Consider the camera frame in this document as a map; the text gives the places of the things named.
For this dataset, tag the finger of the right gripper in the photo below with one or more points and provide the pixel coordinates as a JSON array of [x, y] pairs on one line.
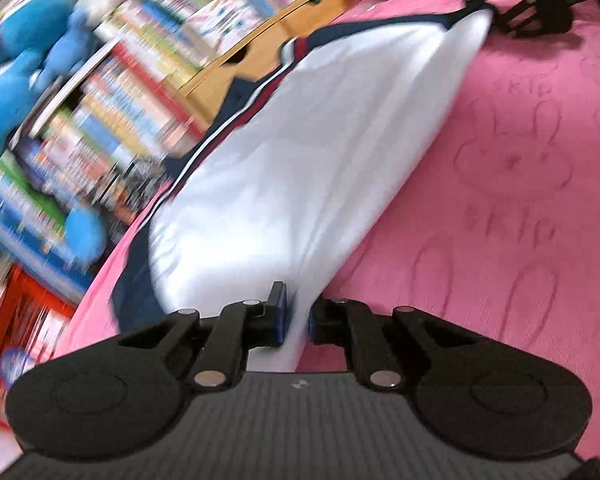
[[528, 18]]

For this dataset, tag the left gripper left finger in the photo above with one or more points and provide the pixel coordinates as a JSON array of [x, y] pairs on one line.
[[121, 394]]

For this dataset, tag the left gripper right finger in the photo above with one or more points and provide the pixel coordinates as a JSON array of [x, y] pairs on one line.
[[472, 391]]

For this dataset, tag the navy white zip jacket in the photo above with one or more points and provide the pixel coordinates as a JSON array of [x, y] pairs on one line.
[[295, 170]]

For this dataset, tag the red plastic crate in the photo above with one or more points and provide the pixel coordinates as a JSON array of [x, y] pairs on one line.
[[32, 319]]

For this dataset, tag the small blue plush ball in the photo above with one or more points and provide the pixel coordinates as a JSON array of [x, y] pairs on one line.
[[85, 235]]

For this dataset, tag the white illustrated card box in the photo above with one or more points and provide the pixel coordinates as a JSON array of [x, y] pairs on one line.
[[219, 25]]

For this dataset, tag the wooden drawer organizer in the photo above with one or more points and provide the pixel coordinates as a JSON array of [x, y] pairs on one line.
[[256, 54]]

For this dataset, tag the large blue plush toy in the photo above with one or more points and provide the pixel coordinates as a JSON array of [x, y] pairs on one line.
[[40, 42]]

